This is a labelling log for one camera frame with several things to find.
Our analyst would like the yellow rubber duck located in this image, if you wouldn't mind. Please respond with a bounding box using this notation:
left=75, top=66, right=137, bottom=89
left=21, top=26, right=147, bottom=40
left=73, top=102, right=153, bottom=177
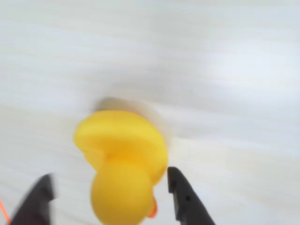
left=73, top=110, right=169, bottom=225

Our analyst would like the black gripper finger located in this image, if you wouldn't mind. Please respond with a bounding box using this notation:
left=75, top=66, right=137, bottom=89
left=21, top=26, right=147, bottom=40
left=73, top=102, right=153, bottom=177
left=8, top=173, right=59, bottom=225
left=167, top=166, right=217, bottom=225

